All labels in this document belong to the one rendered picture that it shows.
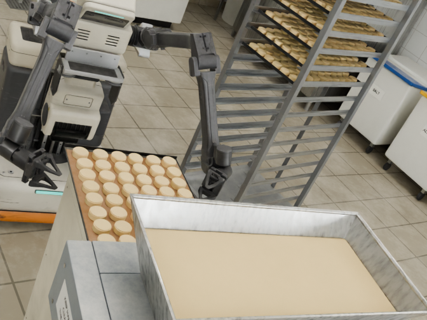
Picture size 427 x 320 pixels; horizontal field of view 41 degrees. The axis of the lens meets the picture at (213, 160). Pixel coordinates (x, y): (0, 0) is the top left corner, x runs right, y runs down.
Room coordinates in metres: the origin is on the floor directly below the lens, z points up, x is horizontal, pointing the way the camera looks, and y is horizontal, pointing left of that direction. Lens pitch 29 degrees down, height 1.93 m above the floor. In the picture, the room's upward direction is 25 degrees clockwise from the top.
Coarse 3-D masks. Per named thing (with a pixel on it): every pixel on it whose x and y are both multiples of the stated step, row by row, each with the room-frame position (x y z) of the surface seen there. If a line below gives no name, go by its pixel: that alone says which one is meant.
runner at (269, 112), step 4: (220, 112) 2.89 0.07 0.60; (224, 112) 2.92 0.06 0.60; (228, 112) 2.94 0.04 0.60; (232, 112) 2.96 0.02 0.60; (236, 112) 2.99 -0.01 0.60; (240, 112) 3.02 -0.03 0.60; (244, 112) 3.05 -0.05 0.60; (248, 112) 3.08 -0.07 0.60; (252, 112) 3.10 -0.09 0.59; (256, 112) 3.13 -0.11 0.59; (260, 112) 3.16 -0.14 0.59; (264, 112) 3.19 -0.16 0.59; (268, 112) 3.22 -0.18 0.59; (272, 112) 3.24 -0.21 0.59; (276, 112) 3.27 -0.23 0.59; (220, 116) 2.88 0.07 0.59; (224, 116) 2.90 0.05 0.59; (228, 116) 2.92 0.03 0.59; (232, 116) 2.94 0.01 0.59; (236, 116) 2.97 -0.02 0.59; (240, 116) 2.99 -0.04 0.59; (244, 116) 3.02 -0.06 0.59; (248, 116) 3.05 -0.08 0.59
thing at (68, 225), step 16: (64, 192) 1.47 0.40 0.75; (64, 208) 1.43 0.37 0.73; (64, 224) 1.39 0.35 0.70; (80, 224) 1.29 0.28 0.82; (48, 240) 1.49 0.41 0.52; (64, 240) 1.35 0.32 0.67; (80, 240) 1.25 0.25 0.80; (48, 256) 1.44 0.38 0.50; (48, 272) 1.39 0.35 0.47; (48, 288) 1.35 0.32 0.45; (32, 304) 1.44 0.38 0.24; (48, 304) 1.31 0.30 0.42
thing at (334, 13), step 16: (336, 0) 2.55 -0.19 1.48; (336, 16) 2.55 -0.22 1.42; (320, 32) 2.55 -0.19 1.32; (320, 48) 2.55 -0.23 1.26; (304, 64) 2.55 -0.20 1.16; (304, 80) 2.55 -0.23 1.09; (288, 96) 2.55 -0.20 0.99; (272, 128) 2.55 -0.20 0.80; (256, 160) 2.55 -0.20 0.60; (240, 192) 2.55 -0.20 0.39
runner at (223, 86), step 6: (222, 84) 2.83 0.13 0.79; (228, 84) 2.86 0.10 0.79; (234, 84) 2.90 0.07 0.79; (240, 84) 2.94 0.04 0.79; (246, 84) 2.97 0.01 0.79; (252, 84) 3.01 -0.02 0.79; (258, 84) 3.05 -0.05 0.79; (264, 84) 3.09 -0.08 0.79; (270, 84) 3.13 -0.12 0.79; (276, 84) 3.18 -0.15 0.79; (282, 84) 3.22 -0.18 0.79; (288, 84) 3.26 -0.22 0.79; (222, 90) 2.80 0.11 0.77; (228, 90) 2.84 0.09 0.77; (234, 90) 2.88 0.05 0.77; (240, 90) 2.91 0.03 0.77; (246, 90) 2.95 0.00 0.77; (252, 90) 2.99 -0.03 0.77
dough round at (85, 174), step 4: (84, 168) 1.41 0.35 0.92; (80, 172) 1.38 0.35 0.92; (84, 172) 1.39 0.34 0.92; (88, 172) 1.40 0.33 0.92; (92, 172) 1.41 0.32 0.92; (80, 176) 1.37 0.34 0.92; (84, 176) 1.37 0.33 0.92; (88, 176) 1.38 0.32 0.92; (92, 176) 1.39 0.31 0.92; (84, 180) 1.37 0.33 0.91; (92, 180) 1.38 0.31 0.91
